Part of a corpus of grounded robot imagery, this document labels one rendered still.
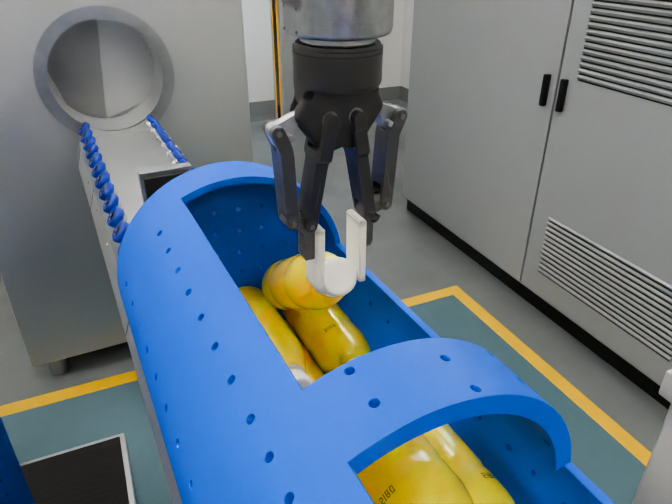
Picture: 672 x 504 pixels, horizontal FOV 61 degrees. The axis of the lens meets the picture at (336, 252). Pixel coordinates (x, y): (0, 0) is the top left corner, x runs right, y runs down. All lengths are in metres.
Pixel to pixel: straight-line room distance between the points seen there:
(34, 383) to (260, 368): 2.09
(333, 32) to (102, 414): 1.92
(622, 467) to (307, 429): 1.82
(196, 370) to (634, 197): 1.88
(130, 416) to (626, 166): 1.92
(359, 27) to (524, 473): 0.40
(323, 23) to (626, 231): 1.87
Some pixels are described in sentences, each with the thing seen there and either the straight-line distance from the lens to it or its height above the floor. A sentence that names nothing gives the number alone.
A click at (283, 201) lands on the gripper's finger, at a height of 1.27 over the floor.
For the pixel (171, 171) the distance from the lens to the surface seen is 1.15.
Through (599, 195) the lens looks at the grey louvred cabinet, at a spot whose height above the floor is 0.65.
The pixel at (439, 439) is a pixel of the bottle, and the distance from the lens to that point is 0.49.
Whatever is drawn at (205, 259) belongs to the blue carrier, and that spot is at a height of 1.22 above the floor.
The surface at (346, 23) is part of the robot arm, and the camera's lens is 0.45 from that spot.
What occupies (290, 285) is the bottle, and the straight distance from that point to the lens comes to 0.62.
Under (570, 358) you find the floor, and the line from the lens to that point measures 2.48.
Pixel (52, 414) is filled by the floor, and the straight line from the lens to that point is 2.30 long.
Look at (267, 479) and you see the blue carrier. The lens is 0.37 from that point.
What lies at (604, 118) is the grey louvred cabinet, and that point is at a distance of 2.23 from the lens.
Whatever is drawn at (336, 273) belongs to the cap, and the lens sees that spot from 0.57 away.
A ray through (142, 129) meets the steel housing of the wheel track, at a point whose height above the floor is 0.93.
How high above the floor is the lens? 1.48
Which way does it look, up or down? 29 degrees down
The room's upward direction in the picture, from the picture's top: straight up
